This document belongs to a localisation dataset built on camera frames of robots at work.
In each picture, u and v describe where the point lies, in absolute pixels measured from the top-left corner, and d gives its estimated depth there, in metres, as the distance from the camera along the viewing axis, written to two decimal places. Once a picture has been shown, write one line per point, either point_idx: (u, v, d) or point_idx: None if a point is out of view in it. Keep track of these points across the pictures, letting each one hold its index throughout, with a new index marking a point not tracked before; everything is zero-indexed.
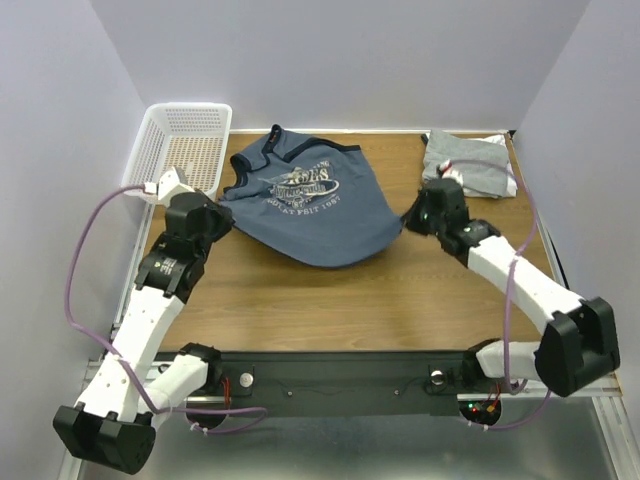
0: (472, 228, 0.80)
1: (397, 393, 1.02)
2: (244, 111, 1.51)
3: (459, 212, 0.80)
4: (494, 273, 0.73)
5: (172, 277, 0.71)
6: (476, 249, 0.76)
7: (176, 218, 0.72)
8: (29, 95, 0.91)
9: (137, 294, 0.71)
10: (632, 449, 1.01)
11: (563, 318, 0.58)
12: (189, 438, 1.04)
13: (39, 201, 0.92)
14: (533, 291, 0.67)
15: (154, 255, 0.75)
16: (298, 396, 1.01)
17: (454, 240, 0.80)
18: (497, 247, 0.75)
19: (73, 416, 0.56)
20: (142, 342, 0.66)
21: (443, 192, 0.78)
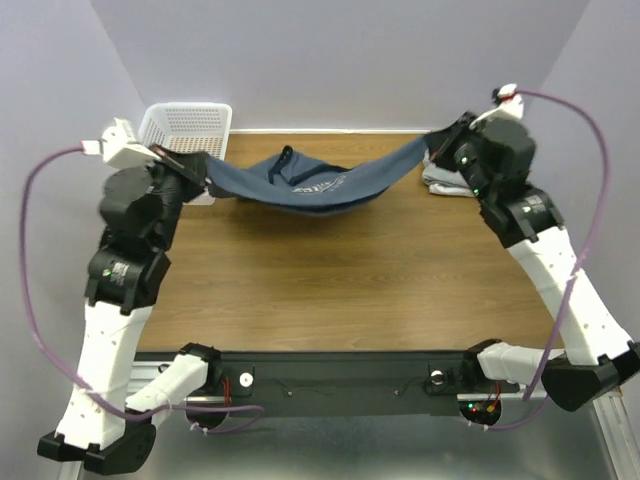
0: (531, 206, 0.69)
1: (397, 393, 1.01)
2: (244, 111, 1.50)
3: (518, 178, 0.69)
4: (544, 277, 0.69)
5: (127, 288, 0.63)
6: (534, 245, 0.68)
7: (115, 216, 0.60)
8: (29, 95, 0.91)
9: (90, 311, 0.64)
10: (632, 449, 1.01)
11: (609, 368, 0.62)
12: (189, 438, 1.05)
13: (39, 201, 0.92)
14: (584, 324, 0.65)
15: (102, 256, 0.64)
16: (298, 396, 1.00)
17: (504, 214, 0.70)
18: (559, 246, 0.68)
19: (56, 449, 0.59)
20: (107, 368, 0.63)
21: (510, 149, 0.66)
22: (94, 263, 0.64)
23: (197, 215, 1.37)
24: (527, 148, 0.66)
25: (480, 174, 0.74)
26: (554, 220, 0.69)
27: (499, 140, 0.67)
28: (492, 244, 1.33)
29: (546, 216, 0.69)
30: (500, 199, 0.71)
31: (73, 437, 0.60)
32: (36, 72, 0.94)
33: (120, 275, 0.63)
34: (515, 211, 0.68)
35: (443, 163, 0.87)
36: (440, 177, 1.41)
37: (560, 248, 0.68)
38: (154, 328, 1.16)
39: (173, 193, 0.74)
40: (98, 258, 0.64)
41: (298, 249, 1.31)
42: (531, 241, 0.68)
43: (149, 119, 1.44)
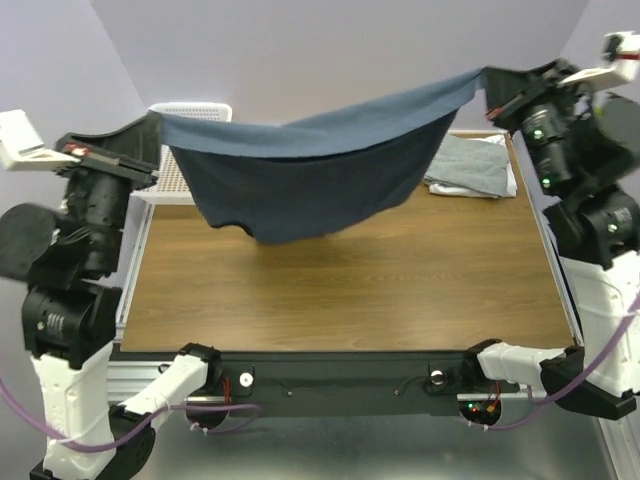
0: (616, 223, 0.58)
1: (398, 393, 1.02)
2: (244, 111, 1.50)
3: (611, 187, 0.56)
4: (599, 303, 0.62)
5: (68, 342, 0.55)
6: (604, 273, 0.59)
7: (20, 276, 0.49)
8: (28, 96, 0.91)
9: (37, 364, 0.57)
10: (632, 448, 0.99)
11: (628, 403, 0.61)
12: (191, 438, 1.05)
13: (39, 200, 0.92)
14: (624, 358, 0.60)
15: (44, 301, 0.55)
16: (298, 396, 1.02)
17: (581, 225, 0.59)
18: (626, 271, 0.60)
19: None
20: (69, 419, 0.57)
21: (629, 153, 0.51)
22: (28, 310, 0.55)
23: (197, 215, 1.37)
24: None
25: (561, 160, 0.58)
26: (634, 242, 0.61)
27: (615, 140, 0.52)
28: (492, 244, 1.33)
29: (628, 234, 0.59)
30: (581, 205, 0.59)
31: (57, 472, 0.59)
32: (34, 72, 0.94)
33: (57, 327, 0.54)
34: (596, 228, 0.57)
35: (503, 122, 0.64)
36: (440, 176, 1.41)
37: (630, 277, 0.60)
38: (154, 328, 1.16)
39: (111, 201, 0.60)
40: (34, 298, 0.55)
41: (298, 249, 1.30)
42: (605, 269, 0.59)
43: None
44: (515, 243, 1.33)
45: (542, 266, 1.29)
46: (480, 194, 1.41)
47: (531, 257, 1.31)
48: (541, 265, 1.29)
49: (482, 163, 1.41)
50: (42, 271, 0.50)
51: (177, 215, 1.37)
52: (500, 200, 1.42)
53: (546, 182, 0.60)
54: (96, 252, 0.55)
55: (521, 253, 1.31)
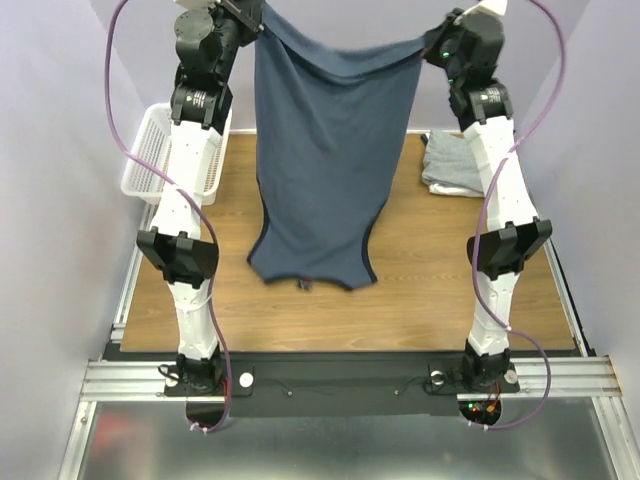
0: (487, 93, 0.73)
1: (397, 393, 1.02)
2: (244, 112, 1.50)
3: (474, 68, 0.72)
4: (483, 158, 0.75)
5: (206, 110, 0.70)
6: (479, 128, 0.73)
7: (188, 50, 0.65)
8: (27, 99, 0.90)
9: (176, 130, 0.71)
10: (632, 449, 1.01)
11: (511, 231, 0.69)
12: (188, 438, 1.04)
13: (38, 203, 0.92)
14: (502, 196, 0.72)
15: (180, 90, 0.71)
16: (298, 396, 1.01)
17: (465, 99, 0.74)
18: (503, 134, 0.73)
19: (152, 236, 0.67)
20: (193, 173, 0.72)
21: (480, 39, 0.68)
22: (176, 93, 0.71)
23: None
24: (494, 42, 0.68)
25: (457, 65, 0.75)
26: (505, 111, 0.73)
27: (471, 31, 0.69)
28: None
29: (501, 103, 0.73)
30: (466, 85, 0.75)
31: (166, 230, 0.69)
32: (34, 78, 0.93)
33: (199, 101, 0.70)
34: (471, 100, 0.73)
35: (430, 57, 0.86)
36: (440, 176, 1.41)
37: (503, 133, 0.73)
38: (153, 328, 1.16)
39: (229, 35, 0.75)
40: (180, 89, 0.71)
41: None
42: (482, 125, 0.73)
43: (149, 119, 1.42)
44: None
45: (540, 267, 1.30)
46: (480, 195, 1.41)
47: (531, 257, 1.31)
48: (541, 266, 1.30)
49: None
50: (201, 51, 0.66)
51: None
52: None
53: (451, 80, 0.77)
54: (218, 62, 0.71)
55: None
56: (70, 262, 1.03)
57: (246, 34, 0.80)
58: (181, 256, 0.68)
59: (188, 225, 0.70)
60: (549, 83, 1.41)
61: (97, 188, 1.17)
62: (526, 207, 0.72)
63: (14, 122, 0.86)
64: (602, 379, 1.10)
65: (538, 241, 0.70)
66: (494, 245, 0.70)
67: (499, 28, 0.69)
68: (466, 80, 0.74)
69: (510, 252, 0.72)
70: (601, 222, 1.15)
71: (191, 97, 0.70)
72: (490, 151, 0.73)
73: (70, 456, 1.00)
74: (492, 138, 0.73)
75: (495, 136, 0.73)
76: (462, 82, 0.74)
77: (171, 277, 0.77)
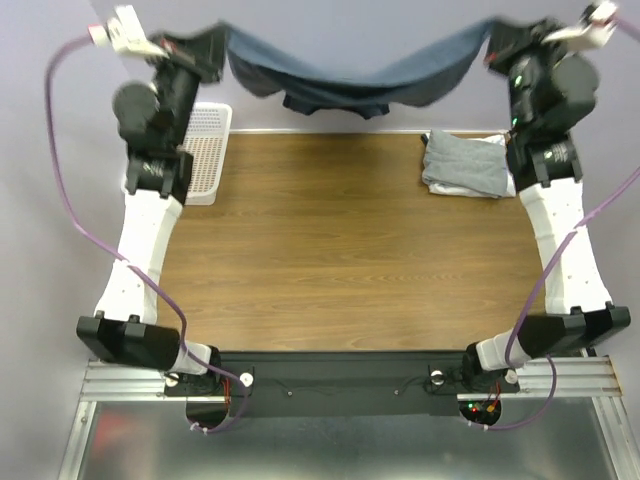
0: (554, 152, 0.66)
1: (397, 393, 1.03)
2: (244, 112, 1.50)
3: (554, 124, 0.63)
4: (544, 224, 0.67)
5: (166, 180, 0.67)
6: (539, 190, 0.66)
7: (130, 133, 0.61)
8: (26, 101, 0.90)
9: (130, 199, 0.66)
10: (631, 449, 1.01)
11: (577, 319, 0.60)
12: (189, 438, 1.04)
13: (38, 205, 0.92)
14: (568, 273, 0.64)
15: (134, 159, 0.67)
16: (298, 396, 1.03)
17: (523, 154, 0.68)
18: (568, 200, 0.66)
19: (97, 324, 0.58)
20: (149, 246, 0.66)
21: (566, 100, 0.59)
22: (130, 162, 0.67)
23: (197, 216, 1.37)
24: (584, 104, 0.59)
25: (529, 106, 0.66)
26: (572, 173, 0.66)
27: (559, 87, 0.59)
28: (491, 245, 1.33)
29: (570, 164, 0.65)
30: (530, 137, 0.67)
31: (116, 313, 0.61)
32: (32, 80, 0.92)
33: (157, 172, 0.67)
34: (536, 162, 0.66)
35: (496, 67, 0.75)
36: (440, 176, 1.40)
37: (569, 199, 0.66)
38: None
39: (183, 91, 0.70)
40: (134, 158, 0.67)
41: (297, 248, 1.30)
42: (543, 186, 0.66)
43: None
44: (516, 243, 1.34)
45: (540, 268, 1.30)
46: (480, 195, 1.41)
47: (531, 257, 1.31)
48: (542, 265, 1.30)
49: (482, 164, 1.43)
50: (149, 132, 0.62)
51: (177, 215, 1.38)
52: (500, 200, 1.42)
53: (514, 121, 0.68)
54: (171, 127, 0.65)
55: (521, 253, 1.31)
56: (69, 263, 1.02)
57: (201, 79, 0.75)
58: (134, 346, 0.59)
59: (142, 305, 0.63)
60: None
61: (96, 189, 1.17)
62: (598, 290, 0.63)
63: (13, 124, 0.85)
64: (603, 379, 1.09)
65: (610, 333, 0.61)
66: (556, 331, 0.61)
67: (595, 83, 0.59)
68: (535, 132, 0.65)
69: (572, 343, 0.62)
70: (601, 222, 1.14)
71: (148, 168, 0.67)
72: (553, 219, 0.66)
73: (71, 456, 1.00)
74: (558, 204, 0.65)
75: (561, 201, 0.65)
76: (526, 136, 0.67)
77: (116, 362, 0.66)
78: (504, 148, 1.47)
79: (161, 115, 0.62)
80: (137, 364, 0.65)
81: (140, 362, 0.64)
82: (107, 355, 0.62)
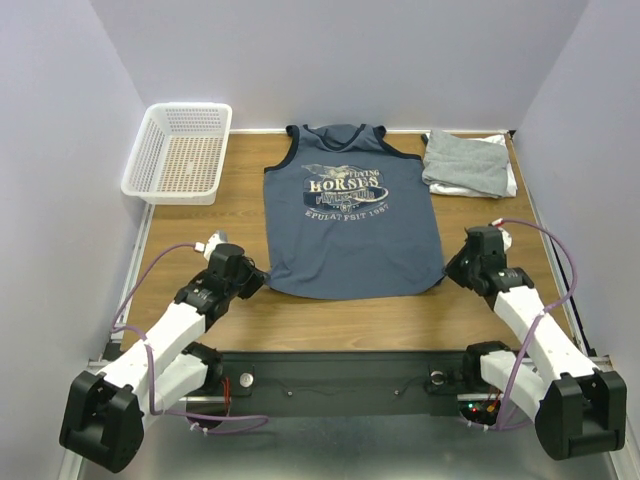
0: (505, 273, 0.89)
1: (397, 393, 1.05)
2: (244, 111, 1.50)
3: (496, 257, 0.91)
4: (517, 320, 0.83)
5: (206, 303, 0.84)
6: (504, 294, 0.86)
7: (217, 259, 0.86)
8: (23, 105, 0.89)
9: (174, 307, 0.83)
10: (632, 449, 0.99)
11: (571, 383, 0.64)
12: (189, 438, 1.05)
13: (35, 208, 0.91)
14: (549, 348, 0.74)
15: (190, 286, 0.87)
16: (297, 396, 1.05)
17: (486, 282, 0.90)
18: (527, 299, 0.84)
19: (90, 382, 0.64)
20: (168, 340, 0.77)
21: (482, 235, 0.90)
22: (186, 288, 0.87)
23: (196, 217, 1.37)
24: (495, 235, 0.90)
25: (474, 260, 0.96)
26: (526, 281, 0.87)
27: (475, 230, 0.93)
28: None
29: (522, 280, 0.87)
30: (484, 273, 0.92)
31: (113, 379, 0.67)
32: (30, 81, 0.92)
33: (202, 298, 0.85)
34: (493, 279, 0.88)
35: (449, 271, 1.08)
36: (440, 176, 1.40)
37: (529, 297, 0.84)
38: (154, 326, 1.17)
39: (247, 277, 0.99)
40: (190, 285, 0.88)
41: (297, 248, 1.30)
42: (505, 292, 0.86)
43: (149, 119, 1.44)
44: (515, 243, 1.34)
45: (540, 267, 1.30)
46: (480, 194, 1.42)
47: (530, 258, 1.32)
48: (540, 266, 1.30)
49: (482, 164, 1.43)
50: (223, 265, 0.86)
51: (177, 215, 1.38)
52: (500, 201, 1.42)
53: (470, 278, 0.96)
54: (235, 278, 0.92)
55: (520, 253, 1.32)
56: (68, 266, 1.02)
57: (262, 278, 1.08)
58: (111, 416, 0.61)
59: (137, 379, 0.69)
60: (549, 83, 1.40)
61: (96, 190, 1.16)
62: (580, 360, 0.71)
63: (9, 129, 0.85)
64: None
65: (612, 399, 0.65)
66: (557, 402, 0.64)
67: (498, 228, 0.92)
68: (487, 267, 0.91)
69: (579, 416, 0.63)
70: (601, 225, 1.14)
71: (196, 292, 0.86)
72: (520, 312, 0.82)
73: (70, 456, 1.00)
74: (519, 299, 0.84)
75: (523, 299, 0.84)
76: (478, 267, 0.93)
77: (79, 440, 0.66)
78: (504, 148, 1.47)
79: (235, 262, 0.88)
80: (91, 451, 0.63)
81: (97, 448, 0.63)
82: (75, 421, 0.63)
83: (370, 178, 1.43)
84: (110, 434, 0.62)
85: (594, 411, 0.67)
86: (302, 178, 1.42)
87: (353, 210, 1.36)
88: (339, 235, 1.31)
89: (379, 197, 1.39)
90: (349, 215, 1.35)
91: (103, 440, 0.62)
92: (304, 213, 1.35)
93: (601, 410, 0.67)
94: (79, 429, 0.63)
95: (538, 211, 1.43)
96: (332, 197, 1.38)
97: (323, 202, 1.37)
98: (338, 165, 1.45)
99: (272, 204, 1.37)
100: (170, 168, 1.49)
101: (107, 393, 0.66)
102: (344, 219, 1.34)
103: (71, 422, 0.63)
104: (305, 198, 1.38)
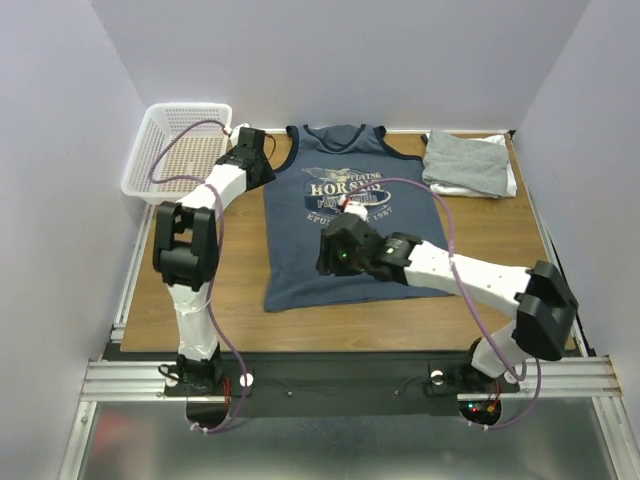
0: (393, 247, 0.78)
1: (398, 393, 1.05)
2: (244, 112, 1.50)
3: (371, 239, 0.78)
4: (442, 282, 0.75)
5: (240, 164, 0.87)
6: (409, 267, 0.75)
7: (247, 133, 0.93)
8: (22, 106, 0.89)
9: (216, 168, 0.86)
10: (632, 448, 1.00)
11: (528, 299, 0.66)
12: (189, 438, 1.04)
13: (36, 207, 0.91)
14: (486, 284, 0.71)
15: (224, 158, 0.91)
16: (298, 397, 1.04)
17: (384, 265, 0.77)
18: (432, 258, 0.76)
19: (172, 207, 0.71)
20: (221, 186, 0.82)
21: (347, 230, 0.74)
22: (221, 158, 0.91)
23: None
24: (354, 219, 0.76)
25: (356, 259, 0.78)
26: (414, 242, 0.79)
27: (335, 228, 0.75)
28: (491, 244, 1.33)
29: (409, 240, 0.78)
30: (371, 260, 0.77)
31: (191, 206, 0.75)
32: (29, 80, 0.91)
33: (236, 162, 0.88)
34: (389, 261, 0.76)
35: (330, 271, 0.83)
36: (440, 177, 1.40)
37: (432, 252, 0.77)
38: (152, 328, 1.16)
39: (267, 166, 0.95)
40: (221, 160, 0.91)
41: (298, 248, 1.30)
42: (409, 265, 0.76)
43: (149, 119, 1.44)
44: (515, 243, 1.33)
45: None
46: (480, 194, 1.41)
47: (531, 258, 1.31)
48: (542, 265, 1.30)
49: (483, 164, 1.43)
50: (251, 137, 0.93)
51: None
52: (500, 201, 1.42)
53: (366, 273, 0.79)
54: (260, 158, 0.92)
55: (520, 253, 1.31)
56: (68, 264, 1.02)
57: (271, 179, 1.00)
58: (198, 226, 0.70)
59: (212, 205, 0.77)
60: (550, 83, 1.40)
61: (96, 189, 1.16)
62: (510, 274, 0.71)
63: (9, 129, 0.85)
64: (602, 379, 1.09)
65: (555, 282, 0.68)
66: (531, 322, 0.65)
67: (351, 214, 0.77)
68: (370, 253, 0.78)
69: (549, 316, 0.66)
70: (602, 223, 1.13)
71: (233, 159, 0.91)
72: (438, 273, 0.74)
73: (71, 456, 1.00)
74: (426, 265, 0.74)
75: (429, 262, 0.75)
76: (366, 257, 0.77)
77: (169, 280, 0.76)
78: (504, 148, 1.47)
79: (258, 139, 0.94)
80: (181, 267, 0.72)
81: (186, 262, 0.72)
82: (167, 239, 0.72)
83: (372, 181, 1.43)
84: (199, 247, 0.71)
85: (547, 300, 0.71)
86: (304, 181, 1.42)
87: None
88: None
89: (382, 200, 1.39)
90: None
91: (193, 249, 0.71)
92: (305, 217, 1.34)
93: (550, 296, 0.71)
94: (169, 249, 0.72)
95: (538, 212, 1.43)
96: (334, 200, 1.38)
97: (328, 208, 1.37)
98: (339, 165, 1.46)
99: (272, 204, 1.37)
100: (170, 168, 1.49)
101: (186, 220, 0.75)
102: None
103: (163, 241, 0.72)
104: (306, 201, 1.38)
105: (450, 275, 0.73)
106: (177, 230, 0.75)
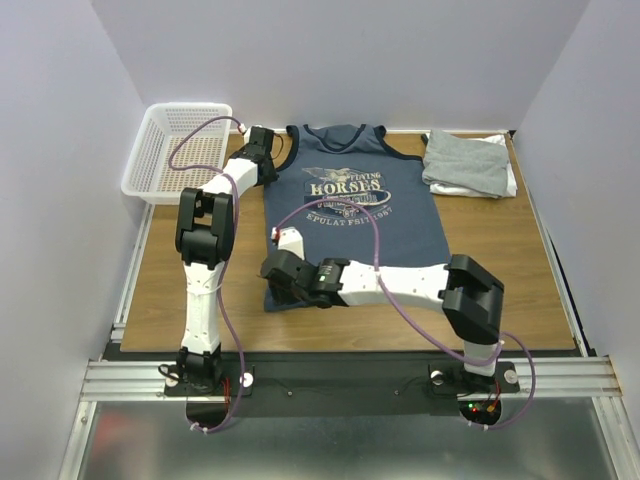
0: (326, 274, 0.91)
1: (397, 393, 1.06)
2: (244, 112, 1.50)
3: (303, 271, 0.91)
4: (374, 296, 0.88)
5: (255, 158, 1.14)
6: (343, 291, 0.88)
7: (258, 132, 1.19)
8: (23, 107, 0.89)
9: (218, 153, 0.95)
10: (632, 449, 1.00)
11: (451, 295, 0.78)
12: (189, 438, 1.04)
13: (37, 207, 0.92)
14: (413, 289, 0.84)
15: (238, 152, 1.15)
16: (298, 396, 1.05)
17: (321, 293, 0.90)
18: (359, 275, 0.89)
19: (194, 193, 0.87)
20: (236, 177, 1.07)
21: (277, 267, 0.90)
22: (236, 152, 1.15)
23: None
24: (283, 255, 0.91)
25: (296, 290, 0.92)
26: (344, 263, 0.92)
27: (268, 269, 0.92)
28: (490, 244, 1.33)
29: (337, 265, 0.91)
30: (310, 291, 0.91)
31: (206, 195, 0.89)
32: (29, 81, 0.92)
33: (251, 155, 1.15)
34: (324, 288, 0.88)
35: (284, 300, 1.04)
36: (440, 176, 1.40)
37: (359, 270, 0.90)
38: (153, 328, 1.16)
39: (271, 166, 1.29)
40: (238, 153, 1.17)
41: None
42: (343, 288, 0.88)
43: (149, 119, 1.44)
44: (515, 242, 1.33)
45: (542, 268, 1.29)
46: (480, 194, 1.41)
47: (531, 258, 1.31)
48: (542, 265, 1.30)
49: (482, 164, 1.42)
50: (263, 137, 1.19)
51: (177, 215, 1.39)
52: (500, 201, 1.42)
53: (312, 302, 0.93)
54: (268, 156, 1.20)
55: (520, 253, 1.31)
56: (68, 264, 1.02)
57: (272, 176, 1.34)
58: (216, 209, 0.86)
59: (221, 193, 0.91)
60: (550, 83, 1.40)
61: (96, 189, 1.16)
62: (430, 275, 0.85)
63: (10, 130, 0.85)
64: (602, 379, 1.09)
65: (472, 271, 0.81)
66: (459, 315, 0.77)
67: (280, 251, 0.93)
68: (307, 283, 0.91)
69: (473, 304, 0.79)
70: (602, 223, 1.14)
71: None
72: (366, 288, 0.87)
73: (71, 455, 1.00)
74: (357, 284, 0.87)
75: (359, 281, 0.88)
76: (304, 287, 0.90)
77: (188, 259, 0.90)
78: (504, 148, 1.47)
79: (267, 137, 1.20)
80: (201, 245, 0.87)
81: (205, 241, 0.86)
82: (189, 221, 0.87)
83: (372, 181, 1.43)
84: (217, 227, 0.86)
85: (472, 288, 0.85)
86: (304, 181, 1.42)
87: (356, 214, 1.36)
88: (339, 235, 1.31)
89: (382, 200, 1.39)
90: (352, 219, 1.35)
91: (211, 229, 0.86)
92: (305, 217, 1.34)
93: (474, 284, 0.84)
94: (190, 231, 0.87)
95: (538, 212, 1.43)
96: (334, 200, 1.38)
97: (327, 207, 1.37)
98: (339, 165, 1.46)
99: (272, 204, 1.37)
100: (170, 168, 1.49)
101: (205, 205, 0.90)
102: (348, 224, 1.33)
103: (187, 222, 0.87)
104: (306, 201, 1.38)
105: (379, 289, 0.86)
106: (198, 214, 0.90)
